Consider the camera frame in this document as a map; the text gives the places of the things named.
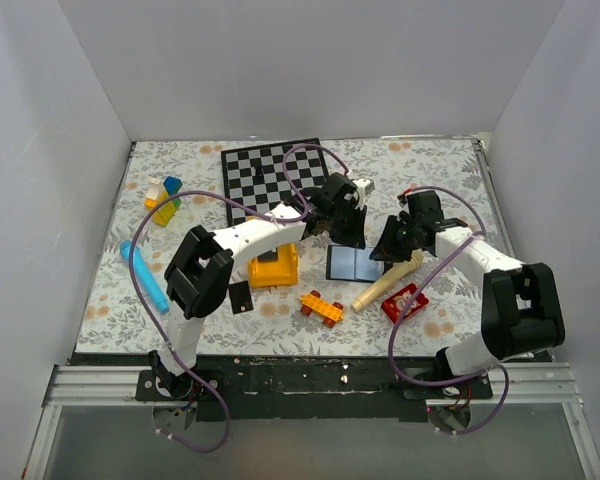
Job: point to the red owl toy block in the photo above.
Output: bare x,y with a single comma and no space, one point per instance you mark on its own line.
396,303

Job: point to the cream toy microphone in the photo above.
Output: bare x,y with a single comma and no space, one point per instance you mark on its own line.
386,281

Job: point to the black card on table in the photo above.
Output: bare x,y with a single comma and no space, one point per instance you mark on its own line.
240,297

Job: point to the black white chessboard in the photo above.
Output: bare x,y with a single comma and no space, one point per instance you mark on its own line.
258,178

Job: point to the floral table mat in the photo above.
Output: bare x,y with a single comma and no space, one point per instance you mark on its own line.
114,321

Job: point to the aluminium frame rail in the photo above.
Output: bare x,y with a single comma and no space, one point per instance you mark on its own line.
81,407

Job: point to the colourful stacked toy blocks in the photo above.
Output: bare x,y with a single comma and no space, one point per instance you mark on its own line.
158,191

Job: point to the black leather card holder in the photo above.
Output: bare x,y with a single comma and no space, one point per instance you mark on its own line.
351,264

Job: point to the orange toy car block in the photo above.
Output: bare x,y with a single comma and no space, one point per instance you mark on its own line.
330,313

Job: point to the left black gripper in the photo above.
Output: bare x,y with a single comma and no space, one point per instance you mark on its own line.
356,237

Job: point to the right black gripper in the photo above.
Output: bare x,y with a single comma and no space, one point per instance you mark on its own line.
386,250

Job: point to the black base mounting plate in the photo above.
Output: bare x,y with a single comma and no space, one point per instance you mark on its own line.
263,388

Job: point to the yellow plastic bin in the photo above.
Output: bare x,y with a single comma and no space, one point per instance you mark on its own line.
283,272

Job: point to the blue toy microphone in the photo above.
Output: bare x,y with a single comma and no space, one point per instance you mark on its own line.
145,277

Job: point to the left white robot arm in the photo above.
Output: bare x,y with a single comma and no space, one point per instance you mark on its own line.
199,274

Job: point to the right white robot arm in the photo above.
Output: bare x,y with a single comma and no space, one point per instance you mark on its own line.
520,311

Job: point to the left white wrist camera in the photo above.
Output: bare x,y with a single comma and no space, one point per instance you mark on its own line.
364,186

